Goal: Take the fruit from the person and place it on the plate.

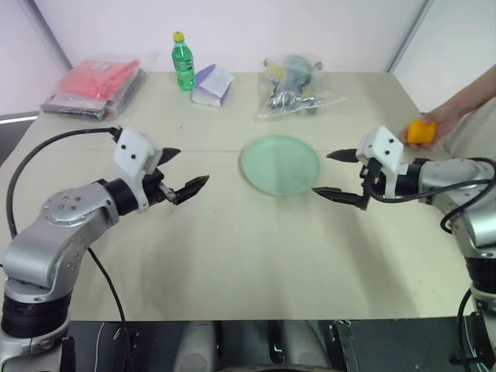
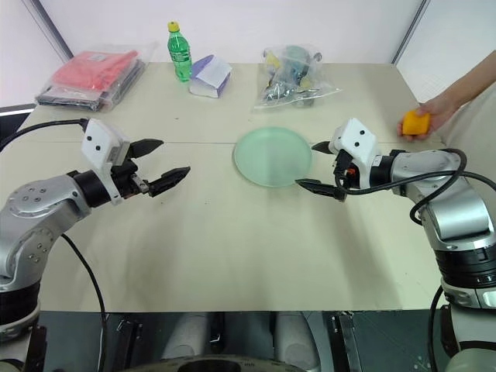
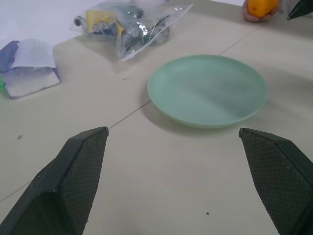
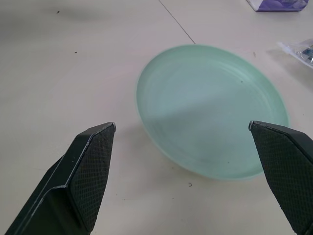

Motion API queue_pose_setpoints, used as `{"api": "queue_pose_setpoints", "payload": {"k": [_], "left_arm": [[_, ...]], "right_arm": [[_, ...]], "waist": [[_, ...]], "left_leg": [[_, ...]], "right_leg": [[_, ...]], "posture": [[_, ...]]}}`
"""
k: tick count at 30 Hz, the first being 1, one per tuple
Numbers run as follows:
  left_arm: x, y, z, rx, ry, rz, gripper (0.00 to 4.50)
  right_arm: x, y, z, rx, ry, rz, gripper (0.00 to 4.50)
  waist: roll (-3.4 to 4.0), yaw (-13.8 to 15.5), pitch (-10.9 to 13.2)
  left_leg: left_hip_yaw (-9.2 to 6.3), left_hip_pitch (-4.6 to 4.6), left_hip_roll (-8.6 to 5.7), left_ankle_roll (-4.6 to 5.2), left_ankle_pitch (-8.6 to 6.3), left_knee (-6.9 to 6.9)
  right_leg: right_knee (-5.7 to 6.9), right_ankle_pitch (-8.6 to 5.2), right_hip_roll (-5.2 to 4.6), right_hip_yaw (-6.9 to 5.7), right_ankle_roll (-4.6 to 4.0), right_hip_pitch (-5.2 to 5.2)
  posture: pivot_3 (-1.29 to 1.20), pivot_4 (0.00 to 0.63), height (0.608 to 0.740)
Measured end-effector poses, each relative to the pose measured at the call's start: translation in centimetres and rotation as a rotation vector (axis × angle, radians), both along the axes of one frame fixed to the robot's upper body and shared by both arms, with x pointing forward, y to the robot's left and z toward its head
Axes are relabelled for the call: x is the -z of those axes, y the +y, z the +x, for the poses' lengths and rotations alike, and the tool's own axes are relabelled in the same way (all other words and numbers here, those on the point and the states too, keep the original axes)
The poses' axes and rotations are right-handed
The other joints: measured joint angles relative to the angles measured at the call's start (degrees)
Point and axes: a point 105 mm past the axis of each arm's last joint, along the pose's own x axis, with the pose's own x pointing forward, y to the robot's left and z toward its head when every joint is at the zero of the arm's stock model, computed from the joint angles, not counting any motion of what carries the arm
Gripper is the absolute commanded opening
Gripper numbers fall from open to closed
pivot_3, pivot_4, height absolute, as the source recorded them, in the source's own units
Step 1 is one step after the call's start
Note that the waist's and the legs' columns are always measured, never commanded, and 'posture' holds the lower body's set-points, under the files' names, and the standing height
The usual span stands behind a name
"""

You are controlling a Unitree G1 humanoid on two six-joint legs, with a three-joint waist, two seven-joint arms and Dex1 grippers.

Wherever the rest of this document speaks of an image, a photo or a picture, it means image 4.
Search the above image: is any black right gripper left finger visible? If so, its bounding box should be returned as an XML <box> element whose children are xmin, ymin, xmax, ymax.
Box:
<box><xmin>4</xmin><ymin>121</ymin><xmax>117</xmax><ymax>235</ymax></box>

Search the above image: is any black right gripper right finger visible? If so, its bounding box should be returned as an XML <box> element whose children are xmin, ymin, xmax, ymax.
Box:
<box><xmin>248</xmin><ymin>120</ymin><xmax>313</xmax><ymax>235</ymax></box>

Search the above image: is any light green round plate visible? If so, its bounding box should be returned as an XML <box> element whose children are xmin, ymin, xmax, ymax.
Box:
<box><xmin>135</xmin><ymin>44</ymin><xmax>291</xmax><ymax>182</ymax></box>

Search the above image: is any clear plastic wrapper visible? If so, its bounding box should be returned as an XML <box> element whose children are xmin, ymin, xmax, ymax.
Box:
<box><xmin>277</xmin><ymin>39</ymin><xmax>313</xmax><ymax>70</ymax></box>

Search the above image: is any purple and white package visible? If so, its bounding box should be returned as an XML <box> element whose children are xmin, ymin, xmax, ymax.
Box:
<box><xmin>246</xmin><ymin>0</ymin><xmax>310</xmax><ymax>12</ymax></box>

